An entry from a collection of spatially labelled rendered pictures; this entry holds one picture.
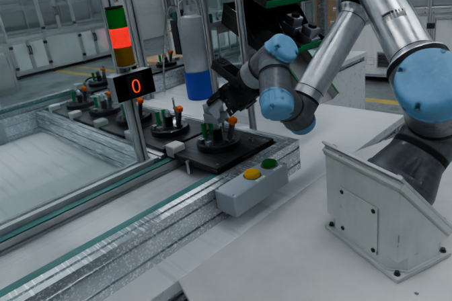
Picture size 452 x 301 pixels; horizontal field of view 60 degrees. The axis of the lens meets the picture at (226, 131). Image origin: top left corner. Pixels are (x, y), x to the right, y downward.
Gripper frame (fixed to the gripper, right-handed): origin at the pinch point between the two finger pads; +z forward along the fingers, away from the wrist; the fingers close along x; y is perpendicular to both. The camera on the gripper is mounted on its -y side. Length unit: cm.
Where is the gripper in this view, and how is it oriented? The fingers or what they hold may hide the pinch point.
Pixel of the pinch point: (212, 105)
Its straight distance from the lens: 117.5
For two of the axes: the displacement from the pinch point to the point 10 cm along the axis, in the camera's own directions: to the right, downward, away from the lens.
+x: 7.1, -3.4, 6.1
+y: 5.1, 8.6, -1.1
